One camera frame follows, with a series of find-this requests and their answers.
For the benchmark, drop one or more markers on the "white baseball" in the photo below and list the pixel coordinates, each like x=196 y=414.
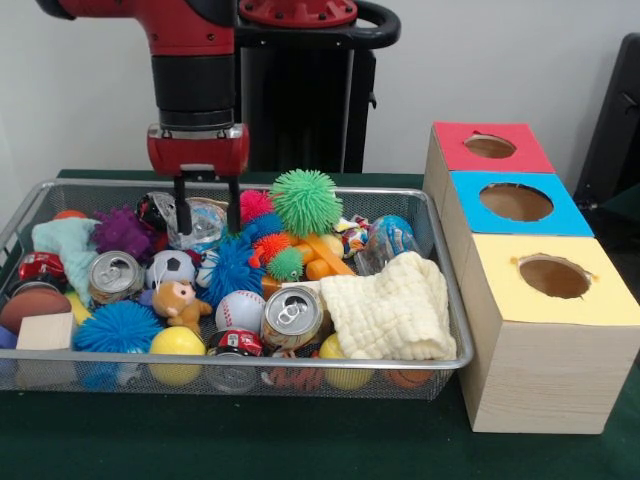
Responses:
x=240 y=310

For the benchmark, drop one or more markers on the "black upright panel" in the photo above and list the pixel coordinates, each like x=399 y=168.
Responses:
x=615 y=115

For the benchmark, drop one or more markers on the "orange plush toy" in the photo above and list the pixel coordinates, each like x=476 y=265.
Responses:
x=177 y=305

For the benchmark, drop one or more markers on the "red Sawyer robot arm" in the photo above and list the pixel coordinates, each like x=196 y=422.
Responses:
x=195 y=30

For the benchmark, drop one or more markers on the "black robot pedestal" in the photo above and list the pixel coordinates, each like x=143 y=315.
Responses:
x=300 y=100

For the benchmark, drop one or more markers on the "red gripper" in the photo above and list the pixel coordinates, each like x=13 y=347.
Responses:
x=200 y=155

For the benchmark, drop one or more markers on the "cream waffle cloth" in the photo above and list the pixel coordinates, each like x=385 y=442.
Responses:
x=390 y=305

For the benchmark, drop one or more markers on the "purple spiky rubber ball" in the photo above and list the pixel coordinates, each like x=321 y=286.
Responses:
x=120 y=232

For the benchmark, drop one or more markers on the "green spiky rubber ball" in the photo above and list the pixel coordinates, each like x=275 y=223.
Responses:
x=306 y=202

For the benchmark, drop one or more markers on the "mint knitted cloth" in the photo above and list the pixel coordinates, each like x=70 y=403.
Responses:
x=65 y=250

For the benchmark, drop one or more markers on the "plain wooden block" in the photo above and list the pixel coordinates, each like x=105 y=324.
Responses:
x=45 y=332

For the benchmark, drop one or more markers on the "wooden box with three holes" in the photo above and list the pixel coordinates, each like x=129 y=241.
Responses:
x=540 y=380

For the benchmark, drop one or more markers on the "crushed clear plastic bottle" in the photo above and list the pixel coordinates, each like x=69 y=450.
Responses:
x=205 y=227

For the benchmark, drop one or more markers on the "brown toy football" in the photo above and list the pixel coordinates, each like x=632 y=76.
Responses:
x=35 y=310

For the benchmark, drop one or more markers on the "blue spiky ball with eyes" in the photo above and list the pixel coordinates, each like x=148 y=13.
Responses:
x=117 y=327

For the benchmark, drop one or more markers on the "opened silver drink can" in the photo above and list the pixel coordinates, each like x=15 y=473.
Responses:
x=292 y=317

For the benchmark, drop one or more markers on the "side table with green cloth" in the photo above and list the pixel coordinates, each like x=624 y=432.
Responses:
x=625 y=205

